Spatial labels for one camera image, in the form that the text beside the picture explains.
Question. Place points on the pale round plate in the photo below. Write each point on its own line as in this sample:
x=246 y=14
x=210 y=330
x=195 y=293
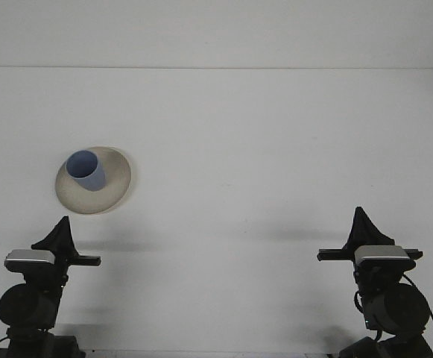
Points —
x=115 y=186

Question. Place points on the pale blue cup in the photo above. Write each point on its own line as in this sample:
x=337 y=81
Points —
x=89 y=179

